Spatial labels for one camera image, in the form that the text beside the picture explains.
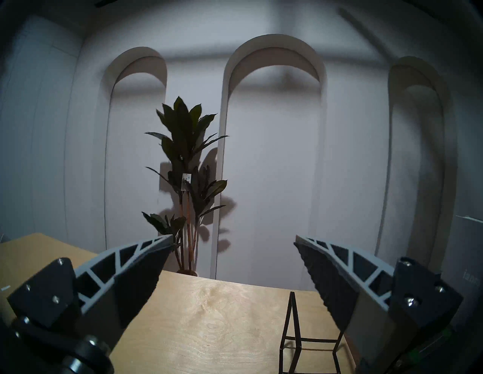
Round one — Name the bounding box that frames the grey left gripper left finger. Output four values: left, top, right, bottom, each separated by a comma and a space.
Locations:
7, 235, 174, 354

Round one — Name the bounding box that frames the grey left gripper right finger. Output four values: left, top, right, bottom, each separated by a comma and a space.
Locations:
294, 236, 464, 372

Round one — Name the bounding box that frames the black wire book stand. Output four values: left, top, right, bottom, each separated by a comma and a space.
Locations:
279, 291, 345, 374

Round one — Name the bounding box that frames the dark green potted plant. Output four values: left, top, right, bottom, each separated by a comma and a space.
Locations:
142, 96, 229, 277

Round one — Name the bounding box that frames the grey ianra hardcover book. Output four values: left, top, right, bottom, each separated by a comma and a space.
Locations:
440, 214, 483, 328

